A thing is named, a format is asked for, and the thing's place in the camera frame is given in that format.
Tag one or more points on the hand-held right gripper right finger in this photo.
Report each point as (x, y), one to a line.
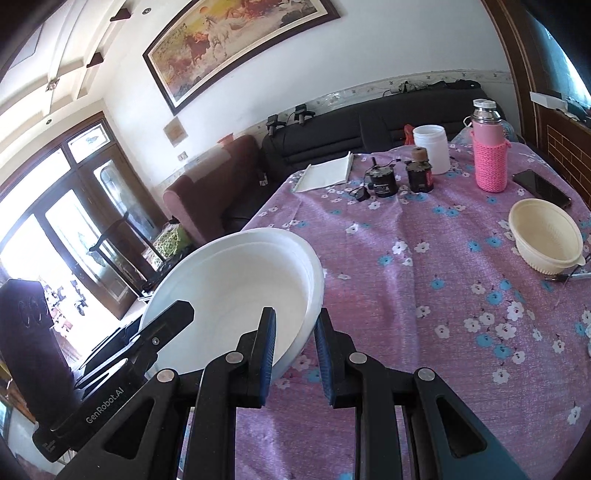
(323, 364)

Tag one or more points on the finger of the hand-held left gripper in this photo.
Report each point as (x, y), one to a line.
(161, 327)
(104, 373)

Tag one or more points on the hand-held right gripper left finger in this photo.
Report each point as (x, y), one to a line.
(268, 360)

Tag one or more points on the white plastic bowl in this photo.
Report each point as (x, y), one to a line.
(221, 295)
(319, 295)

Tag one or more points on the green floral cushion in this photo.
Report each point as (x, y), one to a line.
(171, 242)

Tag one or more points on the dark wooden chair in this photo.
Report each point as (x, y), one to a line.
(120, 240)

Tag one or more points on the purple floral tablecloth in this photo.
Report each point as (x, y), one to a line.
(415, 323)

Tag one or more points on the brown armchair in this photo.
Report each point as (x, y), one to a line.
(207, 198)

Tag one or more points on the wooden glass door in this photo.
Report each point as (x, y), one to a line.
(78, 207)

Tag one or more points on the small black plug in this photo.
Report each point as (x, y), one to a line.
(360, 194)

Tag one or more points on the white folded cloth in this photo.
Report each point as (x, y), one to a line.
(325, 175)

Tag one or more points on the black power adapter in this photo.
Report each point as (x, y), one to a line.
(381, 183)

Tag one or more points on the dark jar with brown lid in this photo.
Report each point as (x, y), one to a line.
(419, 179)

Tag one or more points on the black leather sofa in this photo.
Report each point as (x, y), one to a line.
(323, 134)

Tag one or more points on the twine spool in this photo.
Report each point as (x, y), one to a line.
(419, 154)

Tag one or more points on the black device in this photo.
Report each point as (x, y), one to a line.
(272, 123)
(302, 113)

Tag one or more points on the white plastic jar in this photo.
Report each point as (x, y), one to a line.
(431, 147)

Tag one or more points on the red plastic bag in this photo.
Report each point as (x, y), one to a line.
(408, 134)

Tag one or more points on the cream plastic bowl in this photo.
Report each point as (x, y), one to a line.
(545, 235)

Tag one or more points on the pen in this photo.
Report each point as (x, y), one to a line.
(570, 277)

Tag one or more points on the pink knit-sleeved thermos bottle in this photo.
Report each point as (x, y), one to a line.
(491, 157)

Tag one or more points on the black smartphone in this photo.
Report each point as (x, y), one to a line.
(542, 188)

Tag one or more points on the framed horse painting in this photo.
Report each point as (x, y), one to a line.
(231, 41)

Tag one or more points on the white box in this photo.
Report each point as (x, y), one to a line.
(545, 99)

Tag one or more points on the small wall frame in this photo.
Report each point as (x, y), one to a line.
(175, 131)

